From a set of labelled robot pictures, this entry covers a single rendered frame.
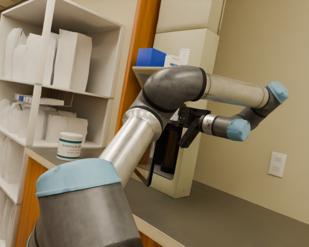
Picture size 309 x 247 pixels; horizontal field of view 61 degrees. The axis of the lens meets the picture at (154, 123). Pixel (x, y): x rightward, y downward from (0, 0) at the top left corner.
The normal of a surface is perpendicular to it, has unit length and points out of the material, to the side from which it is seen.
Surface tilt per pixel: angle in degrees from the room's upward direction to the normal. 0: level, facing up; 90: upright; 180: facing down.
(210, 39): 90
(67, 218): 67
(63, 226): 72
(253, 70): 90
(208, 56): 90
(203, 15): 90
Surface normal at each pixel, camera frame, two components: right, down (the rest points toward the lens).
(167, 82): -0.14, -0.14
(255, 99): 0.40, 0.45
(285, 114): -0.69, -0.08
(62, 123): 0.54, 0.13
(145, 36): 0.70, 0.16
